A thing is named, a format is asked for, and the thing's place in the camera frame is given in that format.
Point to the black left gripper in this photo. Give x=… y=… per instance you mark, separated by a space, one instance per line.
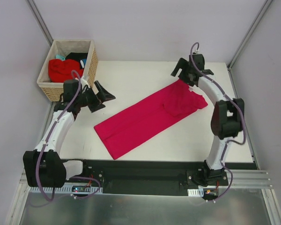
x=95 y=99

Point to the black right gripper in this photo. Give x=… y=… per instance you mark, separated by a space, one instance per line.
x=187 y=74

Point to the magenta pink t shirt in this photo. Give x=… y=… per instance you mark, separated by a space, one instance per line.
x=138 y=123

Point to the wicker basket with liner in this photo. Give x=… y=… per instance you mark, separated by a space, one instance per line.
x=53 y=90

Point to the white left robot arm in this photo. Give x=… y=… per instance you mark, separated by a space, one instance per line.
x=43 y=166

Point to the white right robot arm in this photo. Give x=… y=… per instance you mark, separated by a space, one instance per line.
x=227 y=119

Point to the black t shirt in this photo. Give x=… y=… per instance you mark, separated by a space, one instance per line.
x=80 y=57

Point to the red t shirt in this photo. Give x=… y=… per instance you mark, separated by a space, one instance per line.
x=60 y=71

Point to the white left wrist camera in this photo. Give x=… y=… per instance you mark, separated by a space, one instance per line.
x=83 y=83

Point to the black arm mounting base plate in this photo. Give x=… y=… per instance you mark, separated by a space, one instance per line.
x=147 y=177

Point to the left white cable duct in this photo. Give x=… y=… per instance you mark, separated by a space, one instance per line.
x=70 y=189

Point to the white cable duct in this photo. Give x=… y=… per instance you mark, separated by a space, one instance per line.
x=195 y=192
x=70 y=189

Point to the right aluminium frame post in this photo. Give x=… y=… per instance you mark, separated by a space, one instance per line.
x=254 y=25

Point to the aluminium frame post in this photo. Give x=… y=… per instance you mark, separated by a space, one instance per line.
x=254 y=25
x=39 y=19

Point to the left aluminium frame post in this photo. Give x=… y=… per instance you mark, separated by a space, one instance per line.
x=39 y=19

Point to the aluminium frame rail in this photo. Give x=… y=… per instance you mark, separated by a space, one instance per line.
x=255 y=179

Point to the right white cable duct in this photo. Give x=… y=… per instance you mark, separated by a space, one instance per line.
x=195 y=192

